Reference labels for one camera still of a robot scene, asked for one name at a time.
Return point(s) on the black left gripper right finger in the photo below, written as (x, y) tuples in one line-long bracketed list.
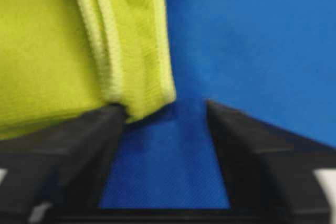
[(271, 171)]

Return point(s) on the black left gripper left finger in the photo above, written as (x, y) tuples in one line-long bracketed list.
[(61, 166)]

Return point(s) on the yellow-green towel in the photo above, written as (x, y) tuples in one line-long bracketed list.
[(61, 58)]

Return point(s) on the blue table cloth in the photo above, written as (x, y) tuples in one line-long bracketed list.
[(274, 59)]

